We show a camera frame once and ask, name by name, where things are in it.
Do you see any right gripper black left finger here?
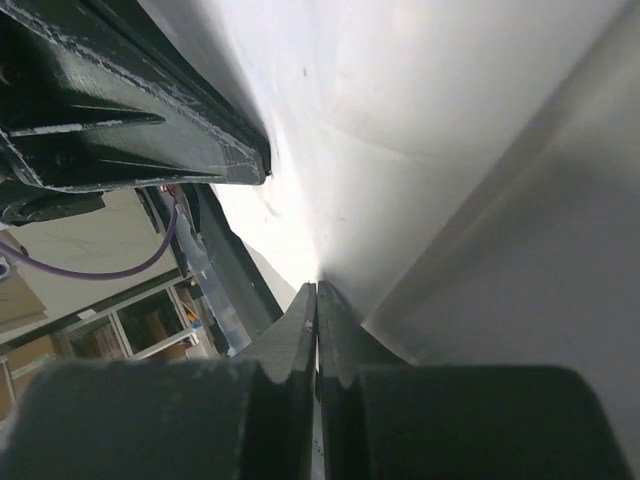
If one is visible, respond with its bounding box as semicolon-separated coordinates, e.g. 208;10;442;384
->
1;284;316;479

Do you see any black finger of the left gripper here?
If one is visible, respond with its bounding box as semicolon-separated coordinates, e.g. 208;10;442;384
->
1;1;271;193

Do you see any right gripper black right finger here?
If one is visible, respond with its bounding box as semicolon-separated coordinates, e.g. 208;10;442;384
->
317;281;633;479

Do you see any translucent white wrapping paper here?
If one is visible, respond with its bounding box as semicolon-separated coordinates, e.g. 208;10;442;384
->
143;1;639;371

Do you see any background storage shelf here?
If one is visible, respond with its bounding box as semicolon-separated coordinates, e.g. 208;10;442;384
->
1;191;217;413

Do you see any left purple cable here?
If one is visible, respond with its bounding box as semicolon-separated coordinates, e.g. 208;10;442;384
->
0;202;181;284

